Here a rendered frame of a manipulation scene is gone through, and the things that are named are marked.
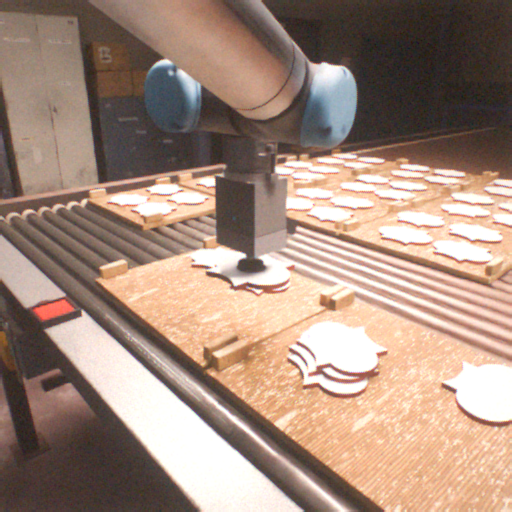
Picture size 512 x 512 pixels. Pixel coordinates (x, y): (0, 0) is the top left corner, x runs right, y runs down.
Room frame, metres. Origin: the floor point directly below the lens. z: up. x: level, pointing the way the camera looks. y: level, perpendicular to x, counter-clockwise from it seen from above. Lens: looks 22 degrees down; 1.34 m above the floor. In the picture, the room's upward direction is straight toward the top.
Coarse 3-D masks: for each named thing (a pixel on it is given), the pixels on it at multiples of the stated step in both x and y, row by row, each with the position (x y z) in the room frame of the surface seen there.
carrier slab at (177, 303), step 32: (128, 288) 0.82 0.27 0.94; (160, 288) 0.82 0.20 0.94; (192, 288) 0.82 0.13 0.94; (224, 288) 0.82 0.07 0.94; (320, 288) 0.82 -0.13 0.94; (160, 320) 0.69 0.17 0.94; (192, 320) 0.69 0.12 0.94; (224, 320) 0.69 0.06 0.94; (256, 320) 0.69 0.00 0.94; (288, 320) 0.69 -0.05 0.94; (192, 352) 0.59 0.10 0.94
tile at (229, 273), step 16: (224, 256) 0.66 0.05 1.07; (240, 256) 0.66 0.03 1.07; (208, 272) 0.60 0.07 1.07; (224, 272) 0.60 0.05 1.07; (240, 272) 0.60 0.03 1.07; (256, 272) 0.59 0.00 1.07; (272, 272) 0.60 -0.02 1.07; (288, 272) 0.60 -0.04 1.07; (240, 288) 0.56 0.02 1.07; (256, 288) 0.56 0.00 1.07; (272, 288) 0.56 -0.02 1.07
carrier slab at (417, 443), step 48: (288, 336) 0.64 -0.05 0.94; (384, 336) 0.64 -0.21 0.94; (432, 336) 0.64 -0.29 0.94; (240, 384) 0.51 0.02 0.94; (288, 384) 0.51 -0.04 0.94; (384, 384) 0.51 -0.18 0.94; (432, 384) 0.51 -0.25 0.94; (288, 432) 0.42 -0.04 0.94; (336, 432) 0.42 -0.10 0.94; (384, 432) 0.42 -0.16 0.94; (432, 432) 0.42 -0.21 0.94; (480, 432) 0.42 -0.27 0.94; (336, 480) 0.36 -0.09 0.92; (384, 480) 0.35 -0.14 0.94; (432, 480) 0.35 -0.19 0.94; (480, 480) 0.35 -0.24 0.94
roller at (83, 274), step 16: (16, 224) 1.31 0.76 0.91; (32, 240) 1.19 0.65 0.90; (48, 240) 1.15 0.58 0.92; (64, 256) 1.03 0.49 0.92; (80, 272) 0.94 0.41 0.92; (96, 288) 0.87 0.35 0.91; (112, 304) 0.81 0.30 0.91; (128, 320) 0.75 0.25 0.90; (176, 352) 0.63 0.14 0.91; (192, 368) 0.59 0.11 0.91; (208, 384) 0.56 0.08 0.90; (272, 432) 0.45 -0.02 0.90; (288, 448) 0.43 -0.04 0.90; (352, 496) 0.36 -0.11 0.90
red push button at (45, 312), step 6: (42, 306) 0.75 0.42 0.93; (48, 306) 0.75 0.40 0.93; (54, 306) 0.75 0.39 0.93; (60, 306) 0.75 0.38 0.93; (66, 306) 0.75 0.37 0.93; (36, 312) 0.73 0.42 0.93; (42, 312) 0.73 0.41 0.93; (48, 312) 0.73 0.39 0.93; (54, 312) 0.73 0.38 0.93; (60, 312) 0.73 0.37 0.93; (42, 318) 0.71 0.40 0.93; (48, 318) 0.71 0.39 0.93
